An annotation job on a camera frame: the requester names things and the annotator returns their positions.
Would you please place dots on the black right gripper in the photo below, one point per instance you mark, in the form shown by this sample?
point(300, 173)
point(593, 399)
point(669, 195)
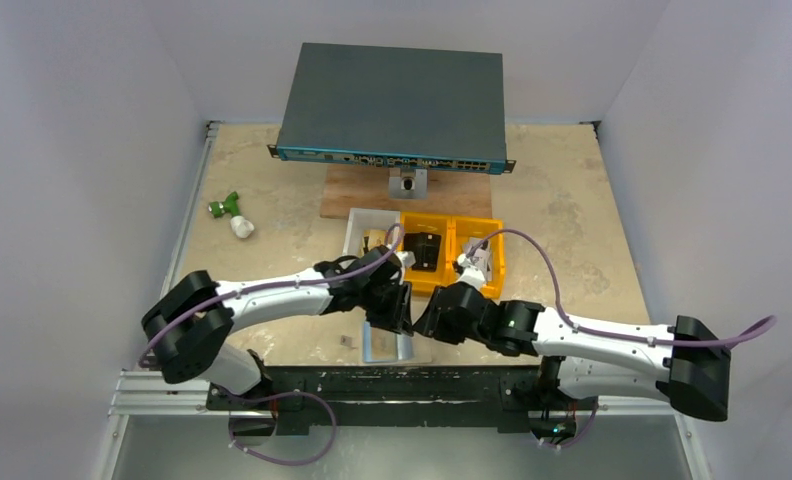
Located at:
point(440, 317)

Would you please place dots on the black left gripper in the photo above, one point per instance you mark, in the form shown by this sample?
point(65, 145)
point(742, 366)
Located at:
point(395, 307)

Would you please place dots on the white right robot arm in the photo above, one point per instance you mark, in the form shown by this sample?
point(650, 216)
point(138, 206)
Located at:
point(582, 359)

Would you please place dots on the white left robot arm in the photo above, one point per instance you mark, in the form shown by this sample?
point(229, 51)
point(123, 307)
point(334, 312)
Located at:
point(188, 327)

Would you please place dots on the gold cards stack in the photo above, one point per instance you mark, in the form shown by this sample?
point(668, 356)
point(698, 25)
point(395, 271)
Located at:
point(374, 238)

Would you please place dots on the silver cards stack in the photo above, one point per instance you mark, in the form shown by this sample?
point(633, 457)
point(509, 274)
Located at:
point(480, 253)

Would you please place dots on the black VIP cards stack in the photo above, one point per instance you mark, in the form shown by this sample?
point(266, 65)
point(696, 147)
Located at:
point(426, 248)

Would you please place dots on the white plastic bin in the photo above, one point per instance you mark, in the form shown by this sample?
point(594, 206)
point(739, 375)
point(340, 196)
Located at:
point(360, 220)

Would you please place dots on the yellow middle plastic bin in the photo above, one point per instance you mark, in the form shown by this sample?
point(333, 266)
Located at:
point(425, 282)

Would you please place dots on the yellow plastic bin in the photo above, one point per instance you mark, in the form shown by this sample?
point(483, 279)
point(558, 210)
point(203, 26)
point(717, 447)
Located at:
point(463, 227)
point(425, 282)

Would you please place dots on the yellow right plastic bin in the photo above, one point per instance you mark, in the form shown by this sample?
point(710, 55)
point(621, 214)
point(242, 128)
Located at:
point(463, 227)

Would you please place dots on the wooden board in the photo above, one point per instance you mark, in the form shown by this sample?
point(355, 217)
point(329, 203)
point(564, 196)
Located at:
point(448, 193)

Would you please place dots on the green white pipe fitting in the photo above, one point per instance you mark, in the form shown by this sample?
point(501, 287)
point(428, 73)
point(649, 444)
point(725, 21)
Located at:
point(240, 226)

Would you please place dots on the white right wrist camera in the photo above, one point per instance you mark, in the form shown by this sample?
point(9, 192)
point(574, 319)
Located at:
point(468, 272)

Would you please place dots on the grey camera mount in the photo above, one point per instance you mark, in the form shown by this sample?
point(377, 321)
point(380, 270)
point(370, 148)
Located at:
point(408, 183)

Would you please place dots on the black front rail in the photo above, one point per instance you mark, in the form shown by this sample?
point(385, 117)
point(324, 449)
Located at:
point(508, 399)

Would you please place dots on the grey network switch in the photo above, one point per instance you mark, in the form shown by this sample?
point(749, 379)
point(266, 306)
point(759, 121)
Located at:
point(394, 107)

